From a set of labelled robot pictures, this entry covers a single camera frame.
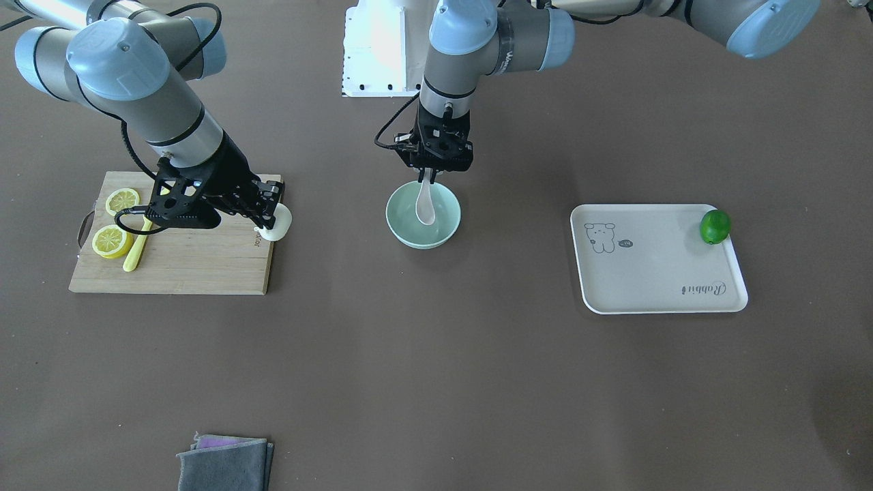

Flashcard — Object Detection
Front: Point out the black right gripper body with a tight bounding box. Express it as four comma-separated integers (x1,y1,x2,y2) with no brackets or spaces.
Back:
145,136,261,228

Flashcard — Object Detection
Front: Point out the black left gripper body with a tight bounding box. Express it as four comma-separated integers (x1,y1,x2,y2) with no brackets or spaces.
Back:
406,106,473,172

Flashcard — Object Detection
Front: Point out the white steamed bun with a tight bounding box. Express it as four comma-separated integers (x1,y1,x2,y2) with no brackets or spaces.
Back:
255,203,293,242

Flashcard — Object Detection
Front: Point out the white ceramic spoon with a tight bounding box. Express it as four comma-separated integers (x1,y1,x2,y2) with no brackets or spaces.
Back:
415,168,436,226

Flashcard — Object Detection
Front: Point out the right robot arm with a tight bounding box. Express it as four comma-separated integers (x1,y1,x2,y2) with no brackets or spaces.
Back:
2,1,292,241

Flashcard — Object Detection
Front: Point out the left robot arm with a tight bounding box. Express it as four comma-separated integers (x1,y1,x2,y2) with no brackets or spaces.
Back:
391,1,820,172

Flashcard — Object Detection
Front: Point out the light green bowl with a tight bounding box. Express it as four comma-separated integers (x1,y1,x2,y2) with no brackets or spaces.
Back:
385,181,461,250

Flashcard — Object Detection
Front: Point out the upper lemon half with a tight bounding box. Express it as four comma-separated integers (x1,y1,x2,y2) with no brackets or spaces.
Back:
105,188,140,215

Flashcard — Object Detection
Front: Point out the lemon half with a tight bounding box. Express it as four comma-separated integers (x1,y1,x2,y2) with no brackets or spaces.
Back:
91,226,135,260
105,188,140,215

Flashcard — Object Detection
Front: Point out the wooden cutting board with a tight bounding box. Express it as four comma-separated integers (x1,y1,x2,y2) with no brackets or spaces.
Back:
69,171,273,295

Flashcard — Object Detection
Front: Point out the lower lemon half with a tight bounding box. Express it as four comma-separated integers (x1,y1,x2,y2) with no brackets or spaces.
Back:
91,226,135,260

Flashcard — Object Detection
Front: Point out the yellow plastic knife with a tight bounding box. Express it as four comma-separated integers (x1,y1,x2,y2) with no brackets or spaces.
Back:
123,218,153,271

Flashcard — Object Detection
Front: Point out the cream rabbit serving tray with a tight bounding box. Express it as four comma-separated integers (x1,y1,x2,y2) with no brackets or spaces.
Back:
569,204,748,315

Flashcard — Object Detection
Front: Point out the folded grey cloth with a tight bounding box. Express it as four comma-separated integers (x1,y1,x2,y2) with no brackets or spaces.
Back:
177,433,274,490

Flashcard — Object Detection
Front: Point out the green lime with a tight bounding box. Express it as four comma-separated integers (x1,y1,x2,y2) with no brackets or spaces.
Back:
699,209,732,245

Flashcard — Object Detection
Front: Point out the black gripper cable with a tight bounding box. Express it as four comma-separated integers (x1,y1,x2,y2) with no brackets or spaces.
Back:
374,93,421,152

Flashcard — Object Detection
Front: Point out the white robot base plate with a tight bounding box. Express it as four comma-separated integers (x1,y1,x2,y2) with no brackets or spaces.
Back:
341,1,437,98

